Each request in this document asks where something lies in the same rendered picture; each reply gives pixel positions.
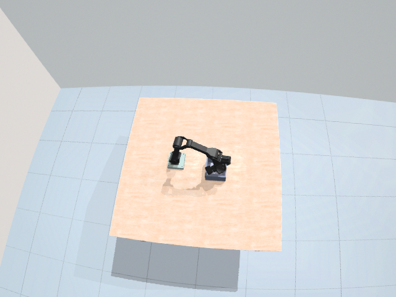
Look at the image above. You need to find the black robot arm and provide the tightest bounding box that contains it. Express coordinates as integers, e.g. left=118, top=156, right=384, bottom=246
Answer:
left=169, top=136, right=231, bottom=174

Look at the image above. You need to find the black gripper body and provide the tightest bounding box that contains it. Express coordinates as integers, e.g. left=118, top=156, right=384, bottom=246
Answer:
left=205, top=163, right=221, bottom=175

